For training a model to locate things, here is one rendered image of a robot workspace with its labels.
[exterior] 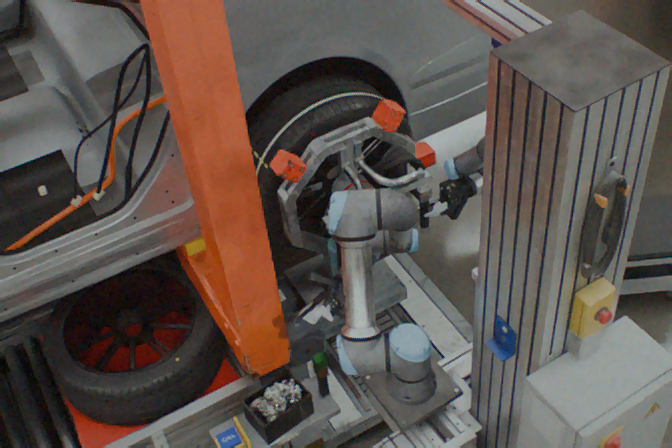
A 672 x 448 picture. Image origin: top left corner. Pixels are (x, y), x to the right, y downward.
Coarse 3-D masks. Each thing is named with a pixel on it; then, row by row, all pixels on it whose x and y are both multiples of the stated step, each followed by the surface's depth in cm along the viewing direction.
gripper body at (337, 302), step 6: (336, 276) 284; (342, 276) 283; (342, 282) 283; (324, 288) 283; (330, 288) 281; (336, 288) 282; (342, 288) 285; (318, 294) 283; (324, 294) 279; (336, 294) 279; (342, 294) 283; (318, 300) 280; (330, 300) 279; (336, 300) 280; (342, 300) 280; (330, 306) 279; (336, 306) 280; (342, 306) 282; (330, 312) 279; (336, 312) 278; (342, 312) 279
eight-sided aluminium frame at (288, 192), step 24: (360, 120) 308; (312, 144) 302; (336, 144) 301; (408, 144) 319; (312, 168) 302; (408, 168) 328; (288, 192) 305; (408, 192) 336; (288, 216) 311; (312, 240) 326
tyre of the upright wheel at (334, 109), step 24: (288, 96) 313; (312, 96) 310; (360, 96) 313; (264, 120) 314; (288, 120) 308; (312, 120) 303; (336, 120) 306; (264, 144) 310; (288, 144) 303; (264, 168) 308; (264, 192) 310; (264, 216) 317; (288, 240) 331
